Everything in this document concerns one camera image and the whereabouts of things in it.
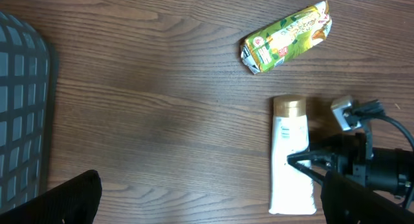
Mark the white cream tube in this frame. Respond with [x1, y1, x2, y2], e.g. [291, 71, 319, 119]
[269, 95, 317, 215]

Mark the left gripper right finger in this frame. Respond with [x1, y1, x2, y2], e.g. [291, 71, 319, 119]
[321, 172, 413, 224]

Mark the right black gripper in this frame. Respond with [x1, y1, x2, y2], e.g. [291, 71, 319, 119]
[287, 133, 373, 185]

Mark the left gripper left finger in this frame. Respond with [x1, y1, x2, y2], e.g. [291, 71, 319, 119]
[1, 170, 102, 224]

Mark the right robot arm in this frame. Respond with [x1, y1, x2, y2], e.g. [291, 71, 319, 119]
[287, 133, 413, 209]

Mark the grey plastic basket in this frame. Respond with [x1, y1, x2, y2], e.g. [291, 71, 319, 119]
[1, 12, 59, 213]

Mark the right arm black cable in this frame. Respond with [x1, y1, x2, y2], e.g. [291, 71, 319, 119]
[352, 99, 414, 153]

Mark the green drink carton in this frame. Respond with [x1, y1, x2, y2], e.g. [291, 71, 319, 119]
[241, 1, 332, 74]

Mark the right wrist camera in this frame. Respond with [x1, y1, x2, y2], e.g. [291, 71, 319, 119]
[331, 95, 362, 131]

